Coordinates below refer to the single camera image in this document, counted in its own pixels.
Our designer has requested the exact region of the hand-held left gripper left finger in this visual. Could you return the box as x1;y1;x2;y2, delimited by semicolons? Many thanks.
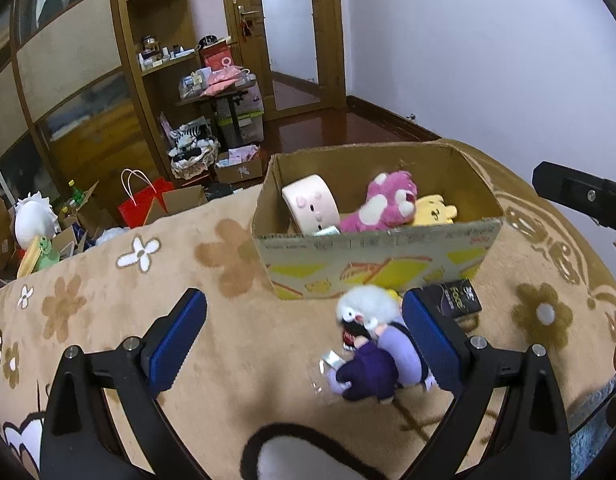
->
39;287;211;480

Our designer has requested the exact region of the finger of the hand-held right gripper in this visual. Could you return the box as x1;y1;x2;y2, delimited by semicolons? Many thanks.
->
532;161;616;234

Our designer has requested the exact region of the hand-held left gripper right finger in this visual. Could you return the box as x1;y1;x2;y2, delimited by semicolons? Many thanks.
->
400;287;572;480

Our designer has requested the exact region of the purple white-haired plush doll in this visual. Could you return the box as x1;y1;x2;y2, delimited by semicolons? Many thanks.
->
319;285;441;404

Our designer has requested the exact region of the small black packet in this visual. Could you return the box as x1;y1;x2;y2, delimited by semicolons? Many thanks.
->
422;279;483;322

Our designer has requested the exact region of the beige flower blanket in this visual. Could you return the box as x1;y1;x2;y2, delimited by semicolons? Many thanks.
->
0;138;616;480

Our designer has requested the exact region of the yellow plush toy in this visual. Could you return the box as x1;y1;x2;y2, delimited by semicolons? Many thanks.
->
412;195;459;226

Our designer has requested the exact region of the red paper bag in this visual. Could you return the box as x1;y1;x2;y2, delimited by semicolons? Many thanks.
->
118;168;177;229

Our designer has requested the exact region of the brown floor cardboard box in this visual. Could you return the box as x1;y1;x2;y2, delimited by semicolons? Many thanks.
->
144;184;209;226

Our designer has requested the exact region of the pink bear plush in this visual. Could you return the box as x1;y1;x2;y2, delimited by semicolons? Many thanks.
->
338;170;419;234

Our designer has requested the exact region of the green frog plush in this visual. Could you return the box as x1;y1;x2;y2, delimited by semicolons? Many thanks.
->
16;234;60;279

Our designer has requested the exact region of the wicker basket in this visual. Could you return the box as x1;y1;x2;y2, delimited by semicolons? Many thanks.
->
169;139;221;181

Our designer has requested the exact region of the pink cylinder plush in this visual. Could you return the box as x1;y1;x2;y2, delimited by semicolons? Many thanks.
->
281;174;340;235

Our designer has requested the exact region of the blue fuzzy cloth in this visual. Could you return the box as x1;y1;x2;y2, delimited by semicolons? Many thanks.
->
570;379;616;466

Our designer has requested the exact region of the small floor cardboard box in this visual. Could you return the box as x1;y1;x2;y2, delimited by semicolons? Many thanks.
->
214;149;264;184

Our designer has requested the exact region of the white fluffy plush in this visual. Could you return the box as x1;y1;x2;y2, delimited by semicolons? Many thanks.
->
13;191;59;252

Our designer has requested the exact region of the white storage box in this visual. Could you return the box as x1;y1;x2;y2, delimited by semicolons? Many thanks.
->
215;85;265;146

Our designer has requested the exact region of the small dark side table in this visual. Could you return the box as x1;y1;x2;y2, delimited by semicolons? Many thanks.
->
175;82;257;147

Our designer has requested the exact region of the pink cloth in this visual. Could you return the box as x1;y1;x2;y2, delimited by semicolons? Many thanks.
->
200;67;252;98

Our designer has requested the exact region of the red gift box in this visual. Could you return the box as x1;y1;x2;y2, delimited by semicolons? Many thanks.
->
198;40;234;74

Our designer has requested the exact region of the wooden wardrobe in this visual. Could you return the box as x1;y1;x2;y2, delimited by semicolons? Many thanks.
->
0;0;164;206

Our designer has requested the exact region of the wooden door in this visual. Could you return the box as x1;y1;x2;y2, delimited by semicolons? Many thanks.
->
219;0;347;122

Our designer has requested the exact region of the wooden corner shelf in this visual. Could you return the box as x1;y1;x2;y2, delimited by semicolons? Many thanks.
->
110;0;205;111

